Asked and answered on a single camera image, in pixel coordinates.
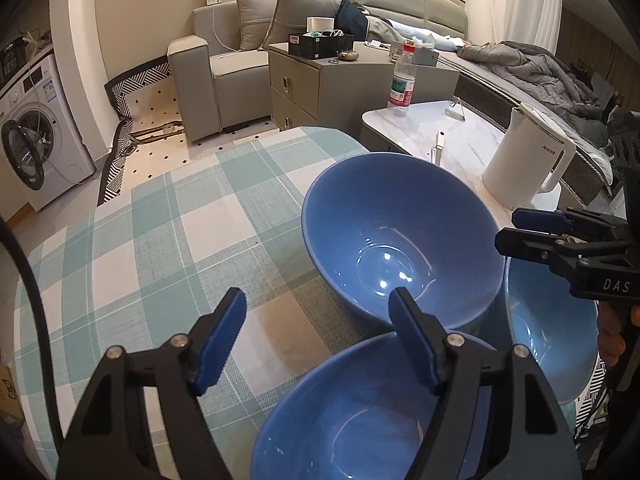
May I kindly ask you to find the light blue bowl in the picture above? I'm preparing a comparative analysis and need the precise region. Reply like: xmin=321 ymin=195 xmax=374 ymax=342
xmin=501 ymin=259 xmax=598 ymax=404

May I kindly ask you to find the large blue bowl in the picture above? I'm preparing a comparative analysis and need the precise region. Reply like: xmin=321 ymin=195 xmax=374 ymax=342
xmin=249 ymin=331 xmax=501 ymax=480

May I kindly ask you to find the blue bowl back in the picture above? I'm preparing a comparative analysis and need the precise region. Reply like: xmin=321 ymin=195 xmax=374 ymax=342
xmin=302 ymin=152 xmax=504 ymax=330

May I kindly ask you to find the person's right hand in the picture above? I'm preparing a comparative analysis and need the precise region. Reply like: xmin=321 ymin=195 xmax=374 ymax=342
xmin=597 ymin=301 xmax=626 ymax=367

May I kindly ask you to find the white electric kettle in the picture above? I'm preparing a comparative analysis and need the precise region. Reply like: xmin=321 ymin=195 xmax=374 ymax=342
xmin=482 ymin=103 xmax=576 ymax=209

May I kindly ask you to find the cardboard box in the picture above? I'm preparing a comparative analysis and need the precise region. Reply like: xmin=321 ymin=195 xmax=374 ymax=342
xmin=0 ymin=363 xmax=25 ymax=429

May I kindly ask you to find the grey duvet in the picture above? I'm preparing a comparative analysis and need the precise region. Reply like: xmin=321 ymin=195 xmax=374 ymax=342
xmin=457 ymin=40 xmax=608 ymax=148

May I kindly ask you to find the bed with beige headboard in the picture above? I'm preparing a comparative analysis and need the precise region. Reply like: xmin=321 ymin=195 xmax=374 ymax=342
xmin=352 ymin=0 xmax=617 ymax=205

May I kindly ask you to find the green checkered tablecloth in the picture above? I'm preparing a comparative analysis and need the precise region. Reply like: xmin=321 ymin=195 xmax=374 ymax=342
xmin=29 ymin=127 xmax=382 ymax=479

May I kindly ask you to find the plastic water bottle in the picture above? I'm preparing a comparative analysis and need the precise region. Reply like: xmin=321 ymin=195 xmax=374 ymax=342
xmin=387 ymin=41 xmax=416 ymax=116

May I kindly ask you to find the white curtain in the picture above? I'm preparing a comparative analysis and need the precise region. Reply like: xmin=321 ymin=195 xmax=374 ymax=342
xmin=465 ymin=0 xmax=563 ymax=52

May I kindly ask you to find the beige bedside cabinet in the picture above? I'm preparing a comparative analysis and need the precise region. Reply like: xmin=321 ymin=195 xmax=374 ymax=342
xmin=267 ymin=40 xmax=461 ymax=134

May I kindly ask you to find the dark blue clothing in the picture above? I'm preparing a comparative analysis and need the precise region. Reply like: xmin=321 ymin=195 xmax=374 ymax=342
xmin=334 ymin=0 xmax=369 ymax=41

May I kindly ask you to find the black patterned folded mat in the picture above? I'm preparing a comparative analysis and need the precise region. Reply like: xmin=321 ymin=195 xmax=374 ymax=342
xmin=96 ymin=55 xmax=183 ymax=206

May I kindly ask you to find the black organizer box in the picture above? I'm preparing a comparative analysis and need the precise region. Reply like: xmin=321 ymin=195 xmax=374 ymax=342
xmin=288 ymin=32 xmax=354 ymax=60

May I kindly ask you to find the white washing machine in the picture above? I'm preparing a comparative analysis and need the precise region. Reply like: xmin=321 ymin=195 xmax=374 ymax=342
xmin=1 ymin=49 xmax=96 ymax=211

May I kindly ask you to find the grey cushion right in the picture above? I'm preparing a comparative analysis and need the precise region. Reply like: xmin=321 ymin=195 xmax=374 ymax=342
xmin=262 ymin=0 xmax=342 ymax=49

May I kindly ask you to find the grey cushion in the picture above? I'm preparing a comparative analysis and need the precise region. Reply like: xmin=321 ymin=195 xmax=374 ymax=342
xmin=235 ymin=0 xmax=277 ymax=51
xmin=262 ymin=0 xmax=342 ymax=49

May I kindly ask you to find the beige sofa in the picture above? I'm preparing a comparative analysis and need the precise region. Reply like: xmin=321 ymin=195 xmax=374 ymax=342
xmin=167 ymin=1 xmax=270 ymax=143

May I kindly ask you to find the grey cushion left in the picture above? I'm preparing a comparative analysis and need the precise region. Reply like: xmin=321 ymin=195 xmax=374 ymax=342
xmin=235 ymin=0 xmax=277 ymax=51

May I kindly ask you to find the black pressure cooker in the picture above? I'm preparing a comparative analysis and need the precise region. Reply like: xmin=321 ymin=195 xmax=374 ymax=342
xmin=0 ymin=37 xmax=27 ymax=84

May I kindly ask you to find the black cable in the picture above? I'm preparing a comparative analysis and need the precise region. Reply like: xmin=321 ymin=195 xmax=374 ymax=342
xmin=0 ymin=216 xmax=59 ymax=480

